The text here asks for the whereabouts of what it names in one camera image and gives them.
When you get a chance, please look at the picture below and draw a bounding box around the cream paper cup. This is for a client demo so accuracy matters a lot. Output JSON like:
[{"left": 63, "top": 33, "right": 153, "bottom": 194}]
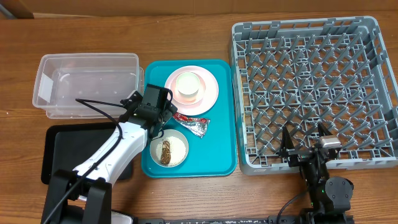
[{"left": 176, "top": 72, "right": 200, "bottom": 96}]

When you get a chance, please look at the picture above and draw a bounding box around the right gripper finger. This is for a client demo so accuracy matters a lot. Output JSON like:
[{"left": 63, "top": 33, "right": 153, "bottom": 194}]
[
  {"left": 280, "top": 126, "right": 295, "bottom": 152},
  {"left": 317, "top": 122, "right": 332, "bottom": 137}
]

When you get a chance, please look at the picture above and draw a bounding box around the large pink plate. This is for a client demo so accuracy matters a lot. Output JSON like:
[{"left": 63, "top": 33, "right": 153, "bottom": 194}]
[{"left": 166, "top": 65, "right": 219, "bottom": 116}]

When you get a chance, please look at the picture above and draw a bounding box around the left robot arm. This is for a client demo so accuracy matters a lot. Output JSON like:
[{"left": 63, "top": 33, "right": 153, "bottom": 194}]
[{"left": 41, "top": 84, "right": 177, "bottom": 223}]

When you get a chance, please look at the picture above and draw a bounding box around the cardboard backdrop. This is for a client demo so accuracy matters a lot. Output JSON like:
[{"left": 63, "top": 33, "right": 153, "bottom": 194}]
[{"left": 1, "top": 0, "right": 397, "bottom": 19}]

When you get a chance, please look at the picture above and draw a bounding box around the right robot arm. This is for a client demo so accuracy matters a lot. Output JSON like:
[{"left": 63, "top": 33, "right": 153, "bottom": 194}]
[{"left": 275, "top": 122, "right": 354, "bottom": 223}]

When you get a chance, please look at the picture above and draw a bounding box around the grey dishwasher rack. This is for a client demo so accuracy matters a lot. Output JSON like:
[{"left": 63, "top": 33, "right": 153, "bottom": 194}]
[{"left": 231, "top": 16, "right": 397, "bottom": 175}]

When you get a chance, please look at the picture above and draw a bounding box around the teal plastic tray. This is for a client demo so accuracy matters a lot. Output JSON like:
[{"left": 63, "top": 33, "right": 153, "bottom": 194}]
[{"left": 141, "top": 59, "right": 238, "bottom": 178}]

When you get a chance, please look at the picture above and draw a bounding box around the red foil wrapper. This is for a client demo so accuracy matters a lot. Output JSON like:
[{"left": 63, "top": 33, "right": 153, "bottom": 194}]
[{"left": 173, "top": 113, "right": 210, "bottom": 138}]

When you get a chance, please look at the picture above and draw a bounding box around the black plastic tray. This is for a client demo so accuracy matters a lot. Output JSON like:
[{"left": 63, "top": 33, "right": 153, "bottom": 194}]
[{"left": 41, "top": 122, "right": 116, "bottom": 185}]

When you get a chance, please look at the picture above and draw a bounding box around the clear plastic bin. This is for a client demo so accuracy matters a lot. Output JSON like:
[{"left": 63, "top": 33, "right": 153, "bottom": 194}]
[{"left": 32, "top": 53, "right": 144, "bottom": 119}]

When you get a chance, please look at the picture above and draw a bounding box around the grey bowl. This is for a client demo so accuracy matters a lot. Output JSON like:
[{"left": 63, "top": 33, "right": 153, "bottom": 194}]
[{"left": 150, "top": 129, "right": 189, "bottom": 167}]

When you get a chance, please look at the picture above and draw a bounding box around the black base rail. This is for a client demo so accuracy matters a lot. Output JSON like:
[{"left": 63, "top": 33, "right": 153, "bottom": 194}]
[{"left": 133, "top": 214, "right": 355, "bottom": 224}]

